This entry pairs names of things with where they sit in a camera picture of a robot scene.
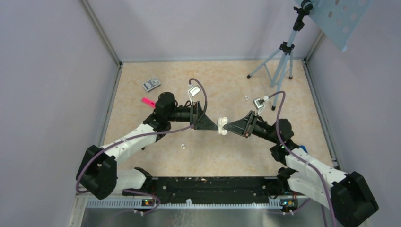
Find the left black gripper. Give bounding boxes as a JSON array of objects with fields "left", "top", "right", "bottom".
[{"left": 167, "top": 101, "right": 218, "bottom": 131}]

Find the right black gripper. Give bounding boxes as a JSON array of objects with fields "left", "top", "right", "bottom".
[{"left": 224, "top": 110, "right": 279, "bottom": 144}]

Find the white earbud charging case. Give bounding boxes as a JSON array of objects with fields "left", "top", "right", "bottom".
[{"left": 217, "top": 117, "right": 228, "bottom": 135}]

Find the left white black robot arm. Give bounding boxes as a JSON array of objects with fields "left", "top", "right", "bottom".
[{"left": 76, "top": 92, "right": 218, "bottom": 200}]

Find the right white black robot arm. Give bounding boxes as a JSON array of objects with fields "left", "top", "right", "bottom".
[{"left": 223, "top": 111, "right": 379, "bottom": 227}]

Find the pink rectangular block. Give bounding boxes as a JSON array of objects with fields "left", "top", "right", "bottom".
[{"left": 141, "top": 97, "right": 156, "bottom": 108}]

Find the grey playing card box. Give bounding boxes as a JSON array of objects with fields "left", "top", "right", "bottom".
[{"left": 142, "top": 77, "right": 161, "bottom": 92}]

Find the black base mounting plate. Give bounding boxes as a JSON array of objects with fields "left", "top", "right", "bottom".
[{"left": 138, "top": 176, "right": 301, "bottom": 204}]

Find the perforated grey metal plate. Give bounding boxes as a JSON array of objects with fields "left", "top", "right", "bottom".
[{"left": 295, "top": 0, "right": 372, "bottom": 52}]

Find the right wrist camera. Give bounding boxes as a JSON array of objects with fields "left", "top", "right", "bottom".
[{"left": 253, "top": 98, "right": 265, "bottom": 110}]

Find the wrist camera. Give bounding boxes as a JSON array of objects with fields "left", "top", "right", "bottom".
[
  {"left": 188, "top": 86, "right": 202, "bottom": 97},
  {"left": 253, "top": 98, "right": 265, "bottom": 110}
]

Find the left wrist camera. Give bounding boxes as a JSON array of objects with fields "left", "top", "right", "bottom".
[{"left": 188, "top": 86, "right": 202, "bottom": 97}]

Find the grey camera tripod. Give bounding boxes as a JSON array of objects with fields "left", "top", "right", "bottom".
[{"left": 247, "top": 0, "right": 314, "bottom": 91}]

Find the white cable duct rail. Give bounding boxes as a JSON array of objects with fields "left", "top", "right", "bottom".
[{"left": 86, "top": 198, "right": 282, "bottom": 210}]

